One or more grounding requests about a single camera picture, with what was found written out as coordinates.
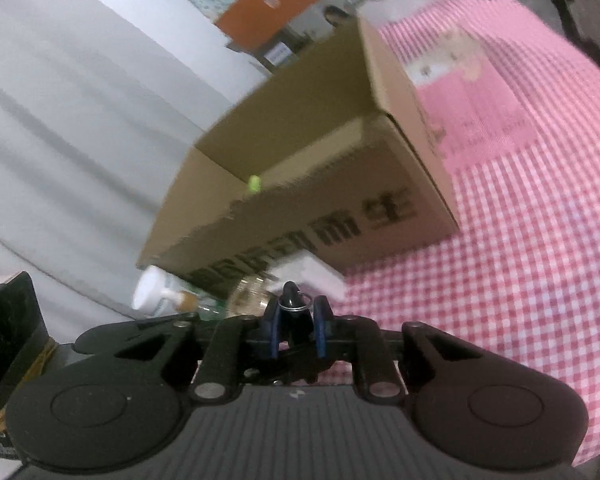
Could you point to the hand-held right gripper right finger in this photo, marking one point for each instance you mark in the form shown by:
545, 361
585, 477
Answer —
321, 327

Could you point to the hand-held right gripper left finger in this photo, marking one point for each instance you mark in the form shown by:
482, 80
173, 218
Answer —
272, 332

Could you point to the black key fob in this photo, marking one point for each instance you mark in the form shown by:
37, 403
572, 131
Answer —
295, 301

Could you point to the gold lid jar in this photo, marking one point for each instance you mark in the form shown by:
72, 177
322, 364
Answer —
247, 295

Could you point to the brown cardboard box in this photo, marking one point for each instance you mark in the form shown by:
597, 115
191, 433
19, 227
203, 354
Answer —
290, 125

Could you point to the white jar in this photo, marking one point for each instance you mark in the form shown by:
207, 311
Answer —
150, 289

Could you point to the green lip balm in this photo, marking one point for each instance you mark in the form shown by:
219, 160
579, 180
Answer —
254, 184

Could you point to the white curtain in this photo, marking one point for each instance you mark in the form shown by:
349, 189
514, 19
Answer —
80, 110

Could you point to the pink checkered cloth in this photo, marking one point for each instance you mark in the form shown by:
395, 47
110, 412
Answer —
530, 235

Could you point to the appliance box with orange flap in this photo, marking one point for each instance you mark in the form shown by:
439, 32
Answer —
270, 5

